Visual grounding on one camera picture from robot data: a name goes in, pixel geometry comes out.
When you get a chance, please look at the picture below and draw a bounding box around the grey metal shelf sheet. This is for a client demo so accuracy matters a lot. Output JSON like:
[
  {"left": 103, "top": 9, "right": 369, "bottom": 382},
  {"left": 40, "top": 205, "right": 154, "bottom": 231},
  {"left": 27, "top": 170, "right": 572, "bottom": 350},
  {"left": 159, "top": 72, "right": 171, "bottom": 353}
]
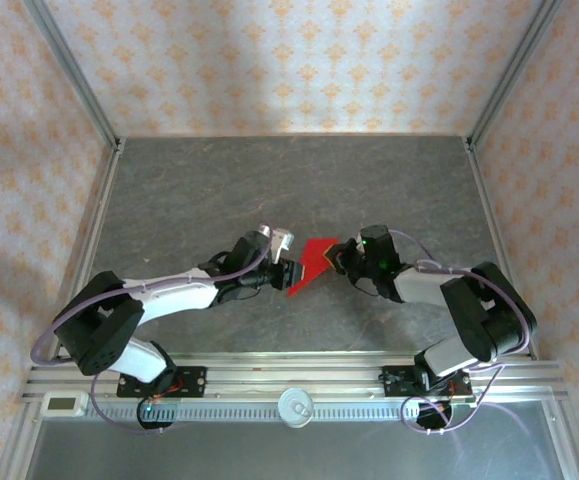
[{"left": 23, "top": 402, "right": 570, "bottom": 480}]

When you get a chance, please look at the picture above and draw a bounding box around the small white display device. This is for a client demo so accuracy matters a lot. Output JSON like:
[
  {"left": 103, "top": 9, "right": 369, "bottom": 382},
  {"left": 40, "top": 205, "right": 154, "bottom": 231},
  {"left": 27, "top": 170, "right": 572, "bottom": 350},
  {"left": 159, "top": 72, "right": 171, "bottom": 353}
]
[{"left": 42, "top": 391, "right": 90, "bottom": 417}]

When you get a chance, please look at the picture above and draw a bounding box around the aluminium mounting rail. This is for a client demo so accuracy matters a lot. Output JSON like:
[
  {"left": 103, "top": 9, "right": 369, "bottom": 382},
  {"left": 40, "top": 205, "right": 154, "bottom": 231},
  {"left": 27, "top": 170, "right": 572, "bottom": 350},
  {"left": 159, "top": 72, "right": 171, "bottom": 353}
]
[{"left": 18, "top": 352, "right": 570, "bottom": 404}]

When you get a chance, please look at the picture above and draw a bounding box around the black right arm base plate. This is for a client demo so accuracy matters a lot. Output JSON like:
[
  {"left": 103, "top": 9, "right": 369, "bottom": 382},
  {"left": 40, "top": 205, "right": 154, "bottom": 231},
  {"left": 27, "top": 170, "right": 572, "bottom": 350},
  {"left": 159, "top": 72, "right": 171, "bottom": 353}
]
[{"left": 381, "top": 364, "right": 472, "bottom": 399}]

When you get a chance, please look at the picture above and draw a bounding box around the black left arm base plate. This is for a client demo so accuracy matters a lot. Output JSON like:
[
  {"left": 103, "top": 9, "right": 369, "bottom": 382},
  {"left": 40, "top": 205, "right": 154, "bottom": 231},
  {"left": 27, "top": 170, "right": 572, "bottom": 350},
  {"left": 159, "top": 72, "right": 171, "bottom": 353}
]
[{"left": 116, "top": 366, "right": 209, "bottom": 400}]

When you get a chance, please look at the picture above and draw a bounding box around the aluminium table side rail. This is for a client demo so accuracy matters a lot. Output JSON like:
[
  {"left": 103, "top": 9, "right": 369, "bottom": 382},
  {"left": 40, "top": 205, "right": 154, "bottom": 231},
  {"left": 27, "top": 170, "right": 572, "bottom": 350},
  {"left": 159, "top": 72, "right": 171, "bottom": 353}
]
[
  {"left": 462, "top": 137, "right": 540, "bottom": 362},
  {"left": 48, "top": 138, "right": 128, "bottom": 361}
]

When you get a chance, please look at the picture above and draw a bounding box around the grey slotted cable duct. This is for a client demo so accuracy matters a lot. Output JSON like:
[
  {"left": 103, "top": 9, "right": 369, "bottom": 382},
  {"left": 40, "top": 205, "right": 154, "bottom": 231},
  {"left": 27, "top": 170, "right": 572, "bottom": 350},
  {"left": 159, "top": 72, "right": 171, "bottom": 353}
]
[{"left": 81, "top": 399, "right": 475, "bottom": 424}]

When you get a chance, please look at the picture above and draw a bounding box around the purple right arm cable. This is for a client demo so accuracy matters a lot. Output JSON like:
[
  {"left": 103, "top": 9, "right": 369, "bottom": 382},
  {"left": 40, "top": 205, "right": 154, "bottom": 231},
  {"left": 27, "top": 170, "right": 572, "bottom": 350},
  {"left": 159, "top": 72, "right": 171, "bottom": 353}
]
[{"left": 386, "top": 228, "right": 538, "bottom": 436}]

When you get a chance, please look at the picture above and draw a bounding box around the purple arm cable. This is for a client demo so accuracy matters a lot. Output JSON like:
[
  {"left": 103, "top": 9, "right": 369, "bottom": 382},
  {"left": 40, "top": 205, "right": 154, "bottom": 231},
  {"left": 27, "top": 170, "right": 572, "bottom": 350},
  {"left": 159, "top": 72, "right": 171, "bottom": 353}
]
[
  {"left": 29, "top": 222, "right": 275, "bottom": 436},
  {"left": 386, "top": 228, "right": 538, "bottom": 436}
]

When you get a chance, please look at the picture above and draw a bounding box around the black round base mount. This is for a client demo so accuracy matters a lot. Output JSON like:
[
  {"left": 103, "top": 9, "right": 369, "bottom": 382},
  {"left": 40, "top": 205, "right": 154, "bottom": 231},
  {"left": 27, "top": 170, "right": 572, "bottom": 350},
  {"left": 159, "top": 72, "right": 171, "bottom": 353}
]
[
  {"left": 415, "top": 397, "right": 455, "bottom": 434},
  {"left": 136, "top": 397, "right": 178, "bottom": 432}
]

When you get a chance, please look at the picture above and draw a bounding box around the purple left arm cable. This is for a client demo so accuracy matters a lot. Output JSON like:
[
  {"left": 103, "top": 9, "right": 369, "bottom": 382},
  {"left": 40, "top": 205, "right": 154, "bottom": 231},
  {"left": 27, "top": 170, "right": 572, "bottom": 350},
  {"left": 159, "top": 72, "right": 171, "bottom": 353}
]
[{"left": 29, "top": 222, "right": 275, "bottom": 436}]

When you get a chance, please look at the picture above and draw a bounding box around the aluminium corner post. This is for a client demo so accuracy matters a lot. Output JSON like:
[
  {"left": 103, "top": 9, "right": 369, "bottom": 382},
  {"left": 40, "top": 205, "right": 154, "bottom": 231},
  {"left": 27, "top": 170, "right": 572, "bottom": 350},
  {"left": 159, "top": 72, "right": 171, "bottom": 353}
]
[
  {"left": 463, "top": 0, "right": 568, "bottom": 151},
  {"left": 21, "top": 0, "right": 126, "bottom": 154}
]

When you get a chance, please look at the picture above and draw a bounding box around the aluminium frame strut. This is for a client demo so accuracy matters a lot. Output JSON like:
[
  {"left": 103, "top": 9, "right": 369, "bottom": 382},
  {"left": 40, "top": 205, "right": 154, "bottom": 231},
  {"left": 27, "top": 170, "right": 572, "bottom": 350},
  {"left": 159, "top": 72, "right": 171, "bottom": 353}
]
[
  {"left": 542, "top": 399, "right": 579, "bottom": 480},
  {"left": 0, "top": 399, "right": 45, "bottom": 480}
]

